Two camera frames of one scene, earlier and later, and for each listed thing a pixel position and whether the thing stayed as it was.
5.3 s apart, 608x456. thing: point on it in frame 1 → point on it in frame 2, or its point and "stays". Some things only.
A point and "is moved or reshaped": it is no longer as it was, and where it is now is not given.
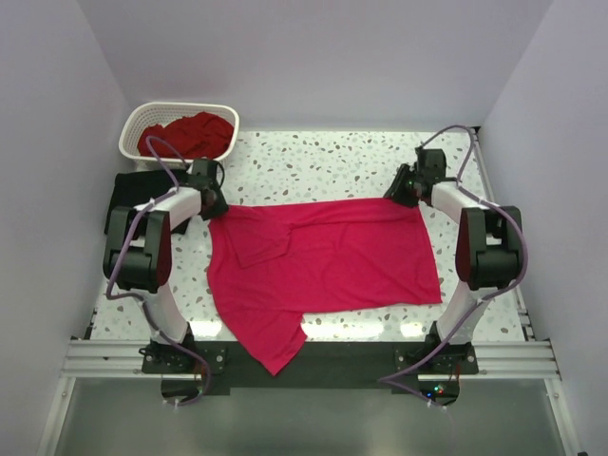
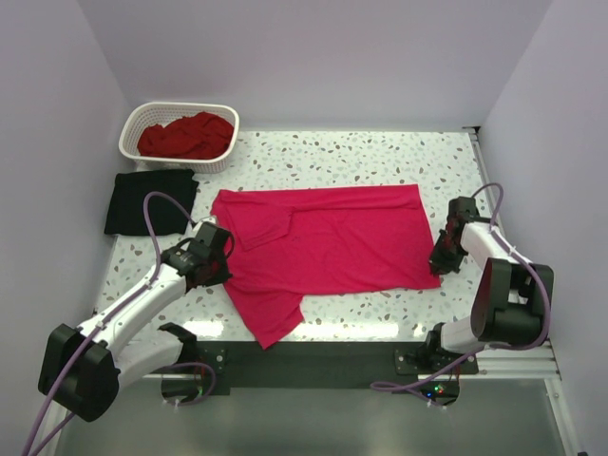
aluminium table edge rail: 533,358 stays
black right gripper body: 404,189 → 446,256
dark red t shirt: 198,136 stays
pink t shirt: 268,265 is moved or reshaped
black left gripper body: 219,205 → 219,273
